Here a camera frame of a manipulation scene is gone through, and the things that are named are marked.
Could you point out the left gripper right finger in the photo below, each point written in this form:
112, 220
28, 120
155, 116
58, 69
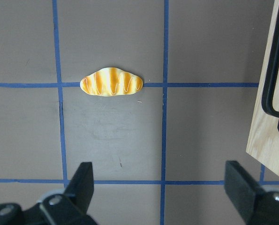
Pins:
255, 203

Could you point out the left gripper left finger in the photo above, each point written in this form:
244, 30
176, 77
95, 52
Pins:
68, 206

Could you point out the wooden drawer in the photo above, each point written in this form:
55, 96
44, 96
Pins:
263, 140

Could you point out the black metal drawer handle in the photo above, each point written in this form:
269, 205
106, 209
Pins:
271, 75

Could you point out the toy bread roll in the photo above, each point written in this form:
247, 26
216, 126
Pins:
111, 81

